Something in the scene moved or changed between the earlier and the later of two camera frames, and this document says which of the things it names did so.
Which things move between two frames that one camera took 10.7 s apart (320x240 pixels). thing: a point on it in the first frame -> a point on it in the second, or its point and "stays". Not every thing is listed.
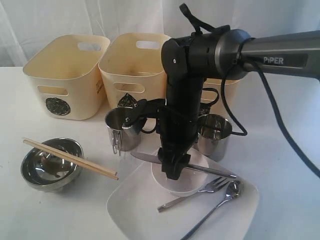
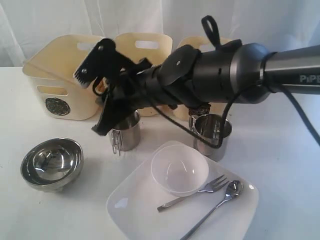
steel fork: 211,187 stays
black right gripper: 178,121 -> 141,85
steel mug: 214,131 stays
